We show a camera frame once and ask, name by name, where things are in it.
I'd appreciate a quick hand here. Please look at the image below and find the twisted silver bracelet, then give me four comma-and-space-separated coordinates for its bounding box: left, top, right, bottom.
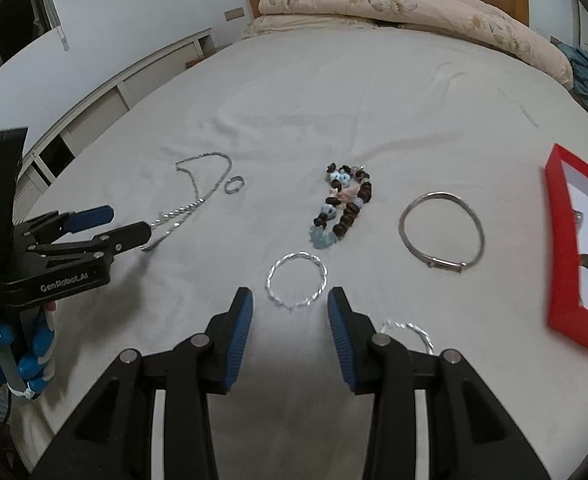
264, 250, 330, 312
379, 320, 435, 356

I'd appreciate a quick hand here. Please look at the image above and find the blue white gloved hand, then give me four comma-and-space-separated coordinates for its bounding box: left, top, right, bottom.
0, 302, 56, 400

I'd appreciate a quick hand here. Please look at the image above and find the silver pearl chain necklace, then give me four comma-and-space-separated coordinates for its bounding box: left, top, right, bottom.
141, 152, 233, 253

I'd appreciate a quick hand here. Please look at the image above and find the wall switch plate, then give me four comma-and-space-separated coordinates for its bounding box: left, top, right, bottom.
224, 6, 245, 22

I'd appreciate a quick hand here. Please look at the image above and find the plain silver bangle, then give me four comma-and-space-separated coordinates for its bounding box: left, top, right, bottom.
398, 191, 486, 274

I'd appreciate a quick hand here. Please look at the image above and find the blue crumpled cloth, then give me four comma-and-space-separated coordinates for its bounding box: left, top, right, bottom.
556, 42, 588, 112

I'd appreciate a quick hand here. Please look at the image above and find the red jewelry box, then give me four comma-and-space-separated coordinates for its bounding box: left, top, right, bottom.
544, 144, 588, 349

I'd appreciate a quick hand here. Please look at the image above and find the brown blue beaded bracelet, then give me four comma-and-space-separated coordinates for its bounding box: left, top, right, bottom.
308, 161, 374, 250

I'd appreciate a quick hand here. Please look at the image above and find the white bed sheet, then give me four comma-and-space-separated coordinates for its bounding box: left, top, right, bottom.
11, 27, 588, 479

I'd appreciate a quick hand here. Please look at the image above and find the floral beige comforter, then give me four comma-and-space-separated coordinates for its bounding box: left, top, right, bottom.
251, 0, 574, 88

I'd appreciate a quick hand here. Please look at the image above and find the white low cabinet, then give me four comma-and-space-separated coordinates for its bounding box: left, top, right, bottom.
12, 28, 216, 223

